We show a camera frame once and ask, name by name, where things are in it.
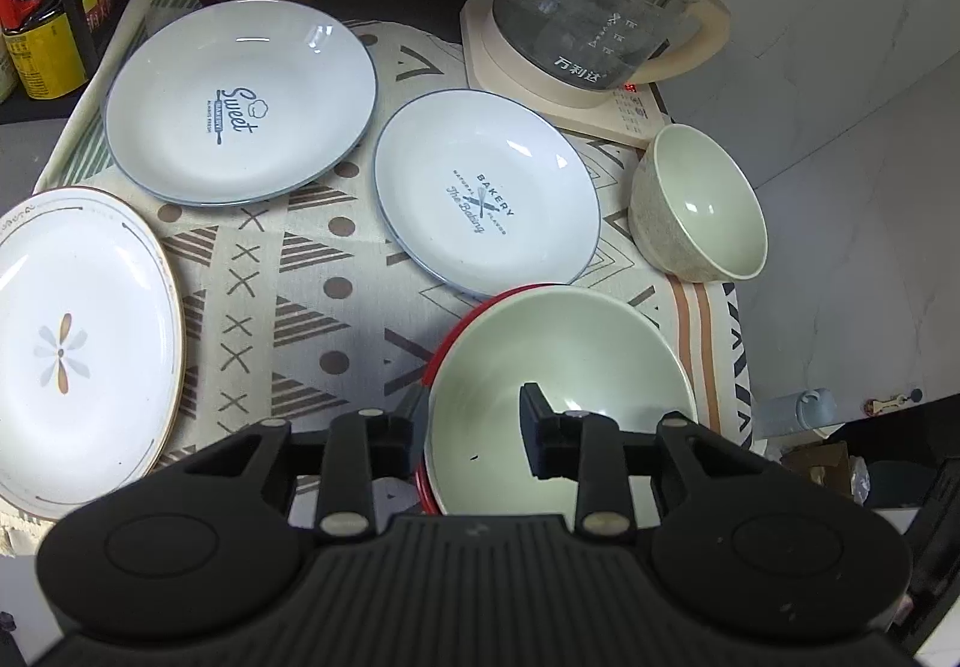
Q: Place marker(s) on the small blue-rimmed white plate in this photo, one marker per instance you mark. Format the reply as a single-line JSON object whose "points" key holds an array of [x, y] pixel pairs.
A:
{"points": [[450, 247]]}

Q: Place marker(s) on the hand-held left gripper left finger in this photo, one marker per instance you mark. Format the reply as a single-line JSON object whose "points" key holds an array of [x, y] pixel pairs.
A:
{"points": [[390, 434]]}

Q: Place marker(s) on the cream kettle base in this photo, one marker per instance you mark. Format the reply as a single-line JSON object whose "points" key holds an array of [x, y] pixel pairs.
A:
{"points": [[495, 75]]}

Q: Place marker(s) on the cardboard box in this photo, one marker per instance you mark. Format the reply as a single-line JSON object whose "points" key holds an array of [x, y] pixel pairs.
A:
{"points": [[821, 461]]}

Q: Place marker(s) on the large pale green bowl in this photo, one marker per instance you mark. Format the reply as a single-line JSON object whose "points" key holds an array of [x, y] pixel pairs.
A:
{"points": [[525, 344]]}

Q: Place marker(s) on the patterned table cloth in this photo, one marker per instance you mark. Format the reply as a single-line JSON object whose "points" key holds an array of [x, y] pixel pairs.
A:
{"points": [[315, 277]]}

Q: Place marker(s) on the small speckled pale green bowl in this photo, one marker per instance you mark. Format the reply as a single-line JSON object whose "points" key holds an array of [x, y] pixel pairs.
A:
{"points": [[705, 202]]}

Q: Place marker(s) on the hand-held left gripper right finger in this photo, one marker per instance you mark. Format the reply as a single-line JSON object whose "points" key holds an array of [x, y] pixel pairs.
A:
{"points": [[534, 431]]}

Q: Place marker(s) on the white plate with floral print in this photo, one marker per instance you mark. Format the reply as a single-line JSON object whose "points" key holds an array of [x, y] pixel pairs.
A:
{"points": [[97, 427]]}

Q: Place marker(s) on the large blue-rimmed white plate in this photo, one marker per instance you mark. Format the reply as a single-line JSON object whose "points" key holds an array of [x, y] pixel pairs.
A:
{"points": [[187, 75]]}

